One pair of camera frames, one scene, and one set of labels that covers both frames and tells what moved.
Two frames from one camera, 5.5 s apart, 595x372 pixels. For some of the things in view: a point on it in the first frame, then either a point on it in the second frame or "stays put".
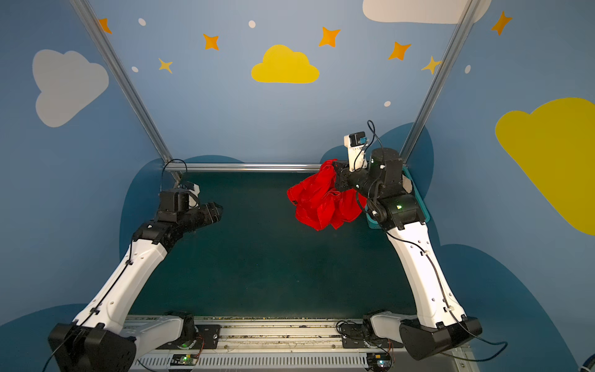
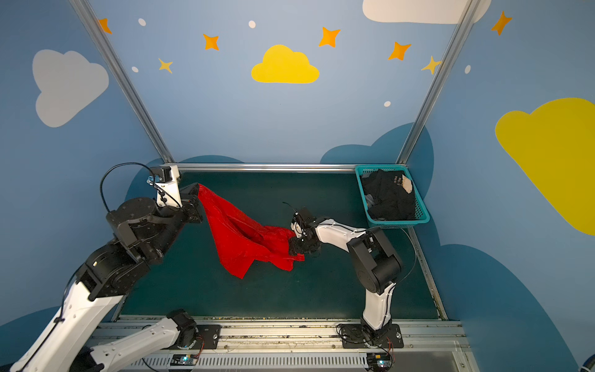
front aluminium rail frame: (277, 345) stays put
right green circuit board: (379, 359) stays put
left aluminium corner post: (108, 49) stays put
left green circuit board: (184, 359) stays put
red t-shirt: (320, 204) -> (240, 243)
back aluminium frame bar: (248, 167) stays put
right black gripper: (344, 177) -> (301, 237)
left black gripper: (197, 214) -> (192, 209)
